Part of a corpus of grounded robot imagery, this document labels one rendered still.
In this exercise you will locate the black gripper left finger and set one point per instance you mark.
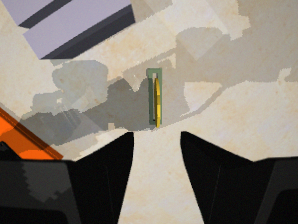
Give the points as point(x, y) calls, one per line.
point(88, 191)

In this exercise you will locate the green rectangular holder with slot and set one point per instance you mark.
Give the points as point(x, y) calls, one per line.
point(150, 84)

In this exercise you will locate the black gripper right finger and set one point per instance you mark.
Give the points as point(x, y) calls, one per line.
point(230, 189)

